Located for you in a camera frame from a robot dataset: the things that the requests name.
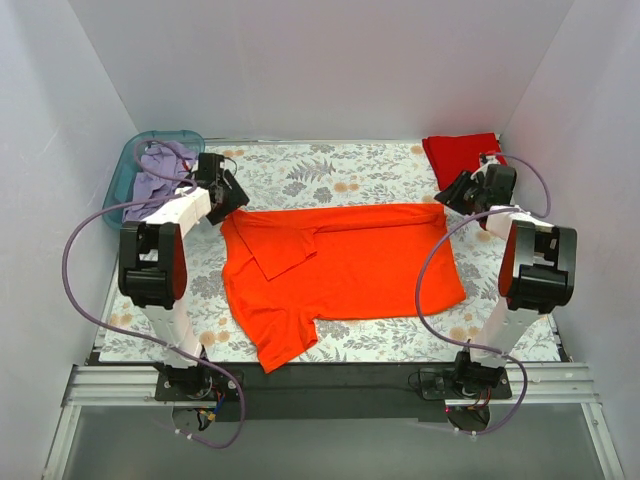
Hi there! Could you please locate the floral patterned table mat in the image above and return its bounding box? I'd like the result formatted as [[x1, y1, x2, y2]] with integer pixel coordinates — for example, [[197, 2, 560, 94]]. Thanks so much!
[[185, 143, 504, 363]]

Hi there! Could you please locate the orange t shirt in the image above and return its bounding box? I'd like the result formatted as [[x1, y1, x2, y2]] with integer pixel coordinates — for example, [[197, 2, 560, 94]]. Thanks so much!
[[221, 203, 466, 373]]

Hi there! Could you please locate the crumpled lavender t shirt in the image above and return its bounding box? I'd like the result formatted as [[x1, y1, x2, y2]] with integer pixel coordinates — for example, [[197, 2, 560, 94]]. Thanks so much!
[[132, 141, 197, 201]]

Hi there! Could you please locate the folded red t shirt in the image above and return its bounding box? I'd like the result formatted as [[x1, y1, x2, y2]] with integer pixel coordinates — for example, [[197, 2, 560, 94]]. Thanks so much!
[[422, 133, 501, 191]]

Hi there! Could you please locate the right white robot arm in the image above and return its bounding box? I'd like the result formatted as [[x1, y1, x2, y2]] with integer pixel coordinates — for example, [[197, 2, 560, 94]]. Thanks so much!
[[436, 161, 578, 398]]

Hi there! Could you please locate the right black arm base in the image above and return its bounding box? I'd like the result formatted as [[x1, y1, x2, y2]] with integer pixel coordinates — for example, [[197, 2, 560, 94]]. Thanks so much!
[[416, 349, 512, 400]]

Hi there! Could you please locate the teal plastic bin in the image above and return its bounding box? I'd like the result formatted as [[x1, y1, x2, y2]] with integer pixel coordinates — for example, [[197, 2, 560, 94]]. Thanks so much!
[[103, 130, 205, 208]]

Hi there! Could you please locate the aluminium rail frame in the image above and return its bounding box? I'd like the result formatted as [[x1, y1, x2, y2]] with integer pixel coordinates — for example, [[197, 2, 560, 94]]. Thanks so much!
[[43, 363, 625, 479]]

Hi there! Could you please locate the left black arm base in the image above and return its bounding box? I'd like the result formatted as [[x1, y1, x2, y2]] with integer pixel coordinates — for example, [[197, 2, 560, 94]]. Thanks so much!
[[153, 362, 239, 402]]

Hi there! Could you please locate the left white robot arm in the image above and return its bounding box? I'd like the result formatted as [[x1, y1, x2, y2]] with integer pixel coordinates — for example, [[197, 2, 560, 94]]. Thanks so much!
[[118, 153, 249, 400]]

